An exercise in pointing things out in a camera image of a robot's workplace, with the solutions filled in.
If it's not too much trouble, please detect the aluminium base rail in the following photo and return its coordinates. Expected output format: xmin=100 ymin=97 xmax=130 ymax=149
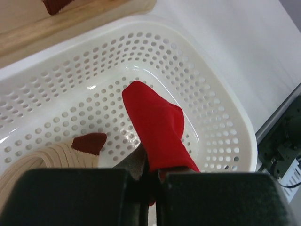
xmin=256 ymin=85 xmax=301 ymax=189

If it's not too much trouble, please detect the white perforated plastic basket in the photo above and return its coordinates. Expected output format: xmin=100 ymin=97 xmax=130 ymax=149
xmin=0 ymin=19 xmax=257 ymax=172

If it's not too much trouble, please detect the red bear sock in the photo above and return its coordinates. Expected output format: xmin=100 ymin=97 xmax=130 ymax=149
xmin=121 ymin=80 xmax=201 ymax=208

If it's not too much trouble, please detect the beige striped sock maroon toe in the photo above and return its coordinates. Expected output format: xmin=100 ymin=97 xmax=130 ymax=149
xmin=0 ymin=133 xmax=107 ymax=190

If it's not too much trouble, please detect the wooden clothes rack frame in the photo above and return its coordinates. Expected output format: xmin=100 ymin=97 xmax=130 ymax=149
xmin=0 ymin=0 xmax=156 ymax=65

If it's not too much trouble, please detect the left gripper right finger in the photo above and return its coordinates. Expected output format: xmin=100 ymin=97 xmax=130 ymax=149
xmin=155 ymin=167 xmax=296 ymax=226

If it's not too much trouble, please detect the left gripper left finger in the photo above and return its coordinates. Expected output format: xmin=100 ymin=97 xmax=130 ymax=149
xmin=0 ymin=146 xmax=148 ymax=226

